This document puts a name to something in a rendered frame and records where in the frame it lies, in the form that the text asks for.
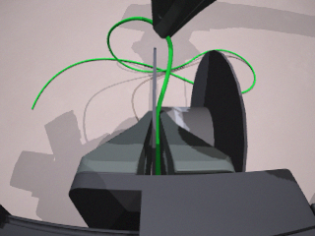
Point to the green cable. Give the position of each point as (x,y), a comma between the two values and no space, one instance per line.
(167,73)

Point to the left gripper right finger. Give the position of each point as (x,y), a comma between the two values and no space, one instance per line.
(182,153)

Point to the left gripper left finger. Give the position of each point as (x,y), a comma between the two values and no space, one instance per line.
(130,151)

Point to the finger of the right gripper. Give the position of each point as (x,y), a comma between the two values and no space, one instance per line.
(198,7)
(164,22)

